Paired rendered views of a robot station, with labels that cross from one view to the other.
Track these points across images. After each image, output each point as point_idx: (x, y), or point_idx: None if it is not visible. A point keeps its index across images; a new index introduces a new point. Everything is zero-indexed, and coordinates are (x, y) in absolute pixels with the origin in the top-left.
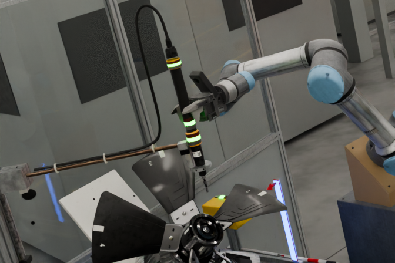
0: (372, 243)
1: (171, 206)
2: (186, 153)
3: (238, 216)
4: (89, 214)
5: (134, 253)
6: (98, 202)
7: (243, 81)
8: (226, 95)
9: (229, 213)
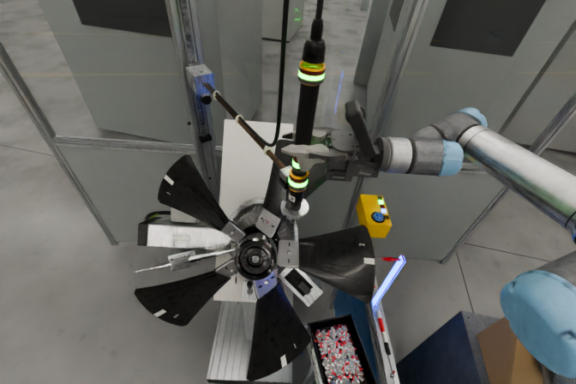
0: (450, 371)
1: (266, 204)
2: (282, 185)
3: (312, 267)
4: (237, 147)
5: (196, 217)
6: (177, 160)
7: (433, 162)
8: (383, 165)
9: (312, 253)
